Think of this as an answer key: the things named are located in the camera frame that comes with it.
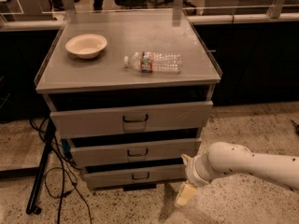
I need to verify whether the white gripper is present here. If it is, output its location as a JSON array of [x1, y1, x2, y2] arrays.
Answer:
[[175, 154, 209, 206]]

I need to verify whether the grey bottom drawer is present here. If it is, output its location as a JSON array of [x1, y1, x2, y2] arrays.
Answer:
[[83, 164, 185, 189]]

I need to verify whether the grey drawer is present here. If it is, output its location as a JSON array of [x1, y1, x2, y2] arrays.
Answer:
[[50, 101, 213, 139], [83, 164, 185, 189], [71, 138, 201, 167]]

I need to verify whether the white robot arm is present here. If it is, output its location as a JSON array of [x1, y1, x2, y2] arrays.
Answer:
[[175, 142, 299, 206]]

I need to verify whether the grey middle drawer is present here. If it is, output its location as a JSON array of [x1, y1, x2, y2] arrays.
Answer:
[[71, 138, 201, 167]]

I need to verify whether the grey drawer cabinet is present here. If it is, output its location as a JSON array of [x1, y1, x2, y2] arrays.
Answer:
[[36, 9, 221, 180]]

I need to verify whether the grey top drawer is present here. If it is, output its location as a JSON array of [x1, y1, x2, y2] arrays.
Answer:
[[50, 101, 213, 139]]

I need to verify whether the clear plastic water bottle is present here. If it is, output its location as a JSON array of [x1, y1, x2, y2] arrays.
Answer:
[[124, 51, 182, 74]]

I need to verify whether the black stand pole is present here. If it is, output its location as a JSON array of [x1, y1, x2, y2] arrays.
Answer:
[[26, 119, 56, 215]]

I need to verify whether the white paper bowl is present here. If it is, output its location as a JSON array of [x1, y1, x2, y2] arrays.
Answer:
[[65, 34, 107, 59]]

